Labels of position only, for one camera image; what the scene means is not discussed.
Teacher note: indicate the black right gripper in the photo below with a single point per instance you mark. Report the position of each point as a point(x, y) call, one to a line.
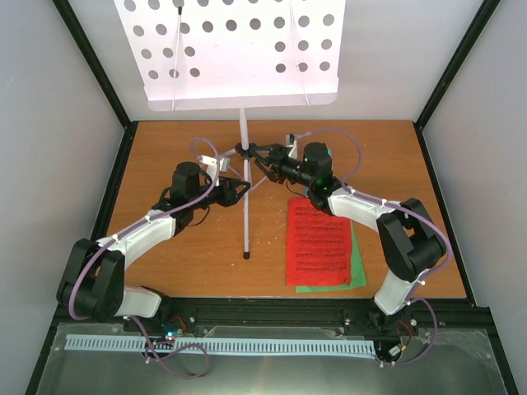
point(275, 151)

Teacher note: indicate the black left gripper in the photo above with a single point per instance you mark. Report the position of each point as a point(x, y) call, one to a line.
point(228, 194)

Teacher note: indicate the red sheet music page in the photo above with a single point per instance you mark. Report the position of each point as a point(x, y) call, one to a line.
point(318, 246)

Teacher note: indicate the white music stand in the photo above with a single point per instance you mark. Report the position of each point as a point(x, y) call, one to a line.
point(197, 55)

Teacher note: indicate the green sheet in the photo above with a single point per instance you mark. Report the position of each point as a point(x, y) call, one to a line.
point(358, 276)

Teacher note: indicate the blue metronome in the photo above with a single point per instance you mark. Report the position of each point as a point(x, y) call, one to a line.
point(330, 154)

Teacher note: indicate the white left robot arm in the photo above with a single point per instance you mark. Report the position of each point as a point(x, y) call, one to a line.
point(92, 286)

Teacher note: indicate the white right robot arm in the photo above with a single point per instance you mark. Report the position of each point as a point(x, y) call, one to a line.
point(413, 246)

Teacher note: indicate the small green led circuit board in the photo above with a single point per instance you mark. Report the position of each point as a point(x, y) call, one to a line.
point(172, 334)

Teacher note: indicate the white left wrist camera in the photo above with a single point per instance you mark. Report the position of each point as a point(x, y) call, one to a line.
point(210, 165)

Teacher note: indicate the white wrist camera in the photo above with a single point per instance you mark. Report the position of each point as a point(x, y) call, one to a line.
point(210, 165)
point(292, 143)

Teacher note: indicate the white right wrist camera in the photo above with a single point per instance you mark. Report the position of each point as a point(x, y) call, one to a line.
point(292, 143)

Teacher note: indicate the black aluminium front rail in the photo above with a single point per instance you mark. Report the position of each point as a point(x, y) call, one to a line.
point(412, 331)

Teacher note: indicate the light blue slotted cable duct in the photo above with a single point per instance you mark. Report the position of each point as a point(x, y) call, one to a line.
point(224, 346)

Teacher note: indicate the black right frame post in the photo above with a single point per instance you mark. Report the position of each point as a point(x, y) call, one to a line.
point(462, 51)

